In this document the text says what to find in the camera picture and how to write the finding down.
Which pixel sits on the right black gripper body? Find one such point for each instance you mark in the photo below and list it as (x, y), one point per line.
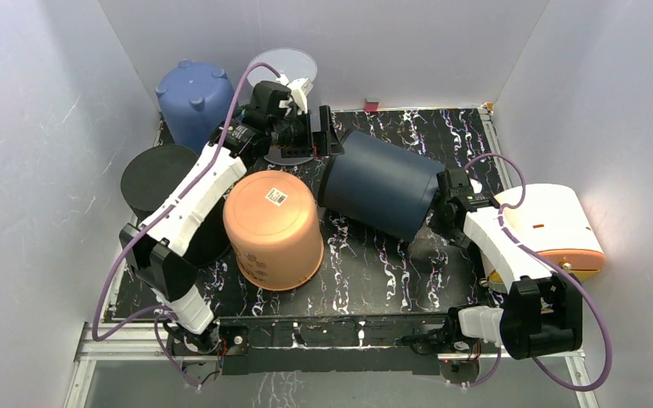
(445, 191)

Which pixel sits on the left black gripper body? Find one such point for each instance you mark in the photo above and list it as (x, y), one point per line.
(292, 135)

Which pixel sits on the dark blue bucket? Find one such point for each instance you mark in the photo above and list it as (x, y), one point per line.
(380, 184)

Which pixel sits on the grey plastic bucket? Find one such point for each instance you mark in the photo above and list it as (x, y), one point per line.
(294, 64)

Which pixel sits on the orange bucket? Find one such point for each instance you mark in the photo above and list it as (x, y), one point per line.
(272, 222)

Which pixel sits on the blue plastic bucket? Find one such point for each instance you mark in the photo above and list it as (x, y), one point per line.
(194, 98)

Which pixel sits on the large black bucket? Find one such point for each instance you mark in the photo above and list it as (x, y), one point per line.
(151, 177)

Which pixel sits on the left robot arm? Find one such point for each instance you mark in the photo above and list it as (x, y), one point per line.
(161, 248)

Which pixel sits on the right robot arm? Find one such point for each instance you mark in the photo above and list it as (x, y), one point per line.
(542, 312)

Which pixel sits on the white and orange container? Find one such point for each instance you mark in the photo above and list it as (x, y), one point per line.
(551, 222)

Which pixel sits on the small red block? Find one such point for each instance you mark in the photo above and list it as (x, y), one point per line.
(371, 105)

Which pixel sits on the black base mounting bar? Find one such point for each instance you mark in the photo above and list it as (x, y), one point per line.
(418, 343)

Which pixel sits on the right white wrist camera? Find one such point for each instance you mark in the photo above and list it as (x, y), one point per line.
(476, 186)

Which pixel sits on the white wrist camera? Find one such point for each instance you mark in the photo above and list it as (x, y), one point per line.
(476, 186)
(299, 91)

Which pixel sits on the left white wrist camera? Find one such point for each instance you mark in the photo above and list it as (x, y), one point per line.
(299, 91)

